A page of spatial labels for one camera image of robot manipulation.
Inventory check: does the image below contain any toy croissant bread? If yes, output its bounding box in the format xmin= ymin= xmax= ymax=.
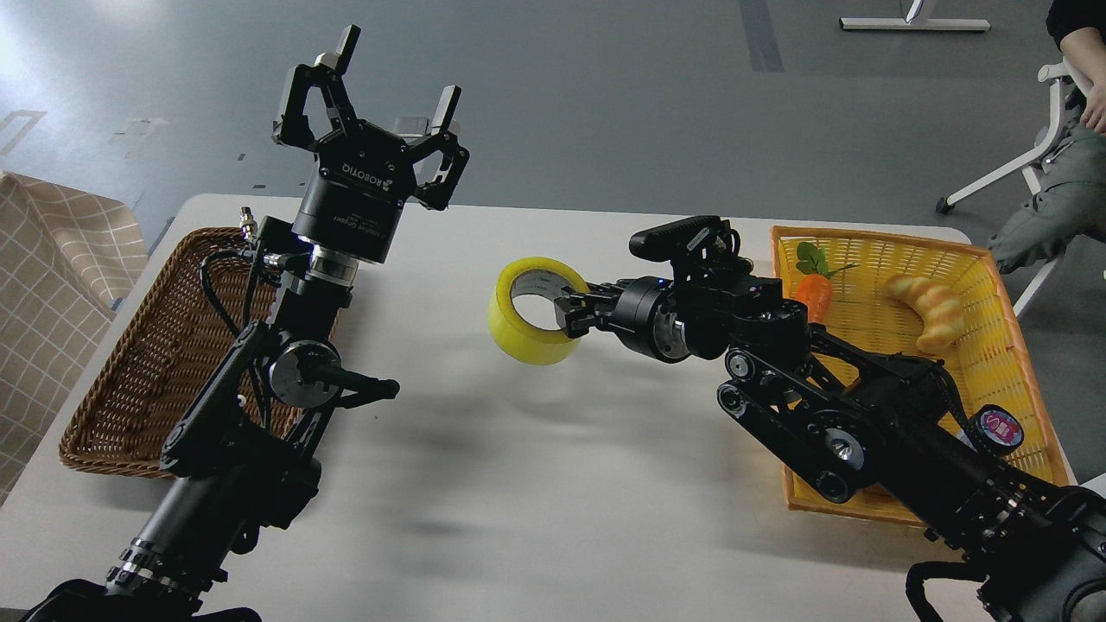
xmin=884 ymin=273 xmax=966 ymax=355

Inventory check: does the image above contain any beige checkered cloth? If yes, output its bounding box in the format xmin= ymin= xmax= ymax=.
xmin=1 ymin=172 xmax=149 ymax=496

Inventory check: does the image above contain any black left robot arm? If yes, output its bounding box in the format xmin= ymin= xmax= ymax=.
xmin=24 ymin=25 xmax=469 ymax=621

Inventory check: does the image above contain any yellow tape roll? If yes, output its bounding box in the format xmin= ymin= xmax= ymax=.
xmin=486 ymin=257 xmax=591 ymax=365

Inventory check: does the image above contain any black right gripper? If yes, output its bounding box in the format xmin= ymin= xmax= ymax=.
xmin=554 ymin=276 xmax=691 ymax=362

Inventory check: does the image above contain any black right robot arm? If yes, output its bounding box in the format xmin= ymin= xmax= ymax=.
xmin=554 ymin=216 xmax=1105 ymax=621

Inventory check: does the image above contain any small dark-lidded jar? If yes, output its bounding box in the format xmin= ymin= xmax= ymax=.
xmin=959 ymin=404 xmax=1026 ymax=457

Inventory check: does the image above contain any seated person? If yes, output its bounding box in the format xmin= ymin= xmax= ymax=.
xmin=987 ymin=1 xmax=1105 ymax=273

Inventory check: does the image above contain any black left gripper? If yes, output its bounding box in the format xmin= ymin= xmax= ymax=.
xmin=271 ymin=24 xmax=470 ymax=263

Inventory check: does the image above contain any orange toy carrot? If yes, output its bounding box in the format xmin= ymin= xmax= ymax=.
xmin=794 ymin=241 xmax=857 ymax=324

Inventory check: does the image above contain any brown wicker basket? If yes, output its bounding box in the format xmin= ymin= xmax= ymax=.
xmin=58 ymin=227 xmax=342 ymax=479

